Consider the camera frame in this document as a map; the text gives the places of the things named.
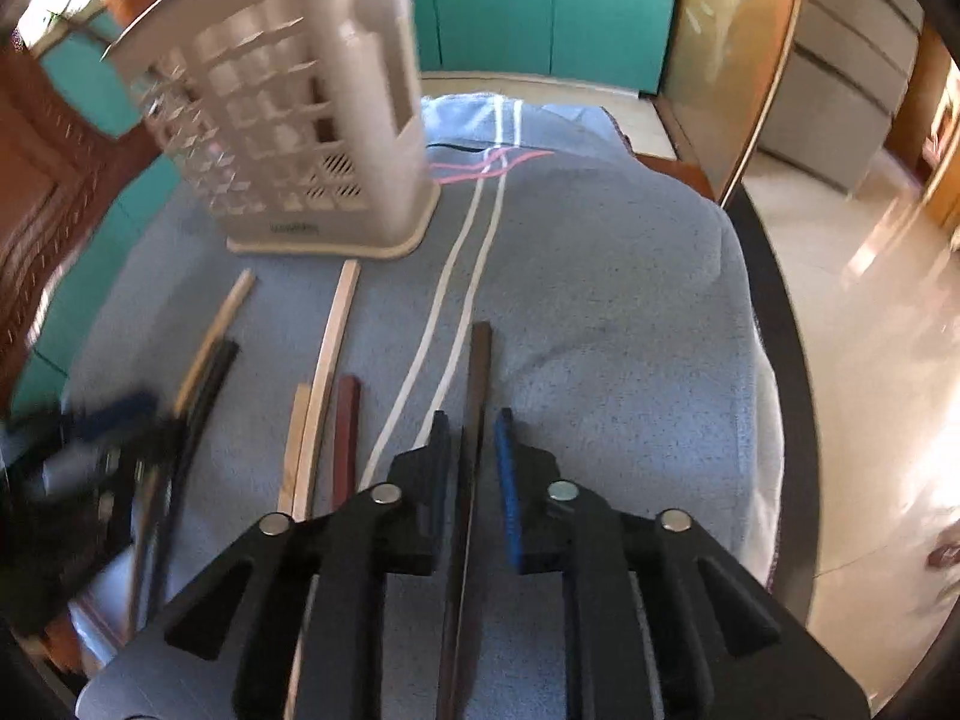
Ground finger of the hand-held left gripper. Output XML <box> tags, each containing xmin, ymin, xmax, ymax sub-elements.
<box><xmin>64</xmin><ymin>390</ymin><xmax>160</xmax><ymax>445</ymax></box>

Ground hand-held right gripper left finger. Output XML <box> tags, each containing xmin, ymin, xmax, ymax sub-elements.
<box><xmin>161</xmin><ymin>411</ymin><xmax>455</xmax><ymax>720</ymax></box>

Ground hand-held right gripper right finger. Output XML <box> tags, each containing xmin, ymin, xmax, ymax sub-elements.
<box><xmin>493</xmin><ymin>406</ymin><xmax>826</xmax><ymax>720</ymax></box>

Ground dark brown single chopstick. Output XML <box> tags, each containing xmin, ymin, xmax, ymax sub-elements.
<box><xmin>435</xmin><ymin>321</ymin><xmax>494</xmax><ymax>720</ymax></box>

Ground bunch of mixed chopsticks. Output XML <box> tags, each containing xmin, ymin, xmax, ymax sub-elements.
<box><xmin>124</xmin><ymin>259</ymin><xmax>368</xmax><ymax>638</ymax></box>

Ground beige plastic utensil holder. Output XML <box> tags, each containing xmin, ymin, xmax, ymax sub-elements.
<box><xmin>101</xmin><ymin>0</ymin><xmax>443</xmax><ymax>256</ymax></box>

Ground blue striped towel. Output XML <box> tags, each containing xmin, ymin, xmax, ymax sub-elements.
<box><xmin>22</xmin><ymin>94</ymin><xmax>788</xmax><ymax>720</ymax></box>

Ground carved wooden chair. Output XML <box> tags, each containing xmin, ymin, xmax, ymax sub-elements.
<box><xmin>0</xmin><ymin>0</ymin><xmax>185</xmax><ymax>421</ymax></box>

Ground teal base cabinets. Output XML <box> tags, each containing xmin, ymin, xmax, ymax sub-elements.
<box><xmin>15</xmin><ymin>0</ymin><xmax>683</xmax><ymax>406</ymax></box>

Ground glass sliding door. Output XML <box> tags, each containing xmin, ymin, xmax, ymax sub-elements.
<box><xmin>660</xmin><ymin>0</ymin><xmax>815</xmax><ymax>207</ymax></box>

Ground silver refrigerator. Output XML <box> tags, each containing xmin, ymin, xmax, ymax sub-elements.
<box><xmin>757</xmin><ymin>0</ymin><xmax>927</xmax><ymax>192</ymax></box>

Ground wooden door frame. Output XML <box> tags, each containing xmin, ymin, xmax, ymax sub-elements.
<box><xmin>885</xmin><ymin>22</ymin><xmax>960</xmax><ymax>233</ymax></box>

